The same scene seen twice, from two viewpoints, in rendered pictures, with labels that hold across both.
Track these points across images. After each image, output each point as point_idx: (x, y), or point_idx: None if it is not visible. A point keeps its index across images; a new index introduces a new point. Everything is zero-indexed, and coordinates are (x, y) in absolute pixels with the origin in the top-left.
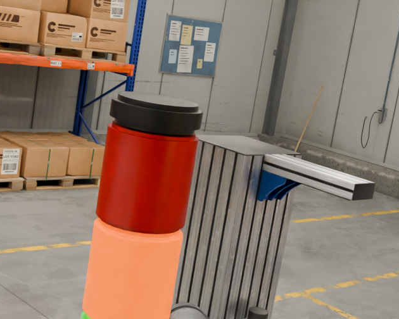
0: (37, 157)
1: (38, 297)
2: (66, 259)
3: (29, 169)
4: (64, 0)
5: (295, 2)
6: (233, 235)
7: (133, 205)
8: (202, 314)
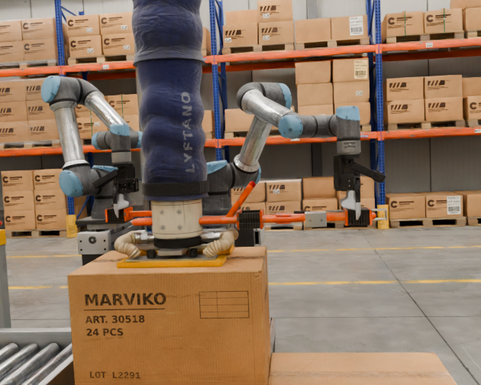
0: (476, 201)
1: (399, 265)
2: (450, 252)
3: (471, 211)
4: None
5: None
6: (136, 51)
7: None
8: (76, 79)
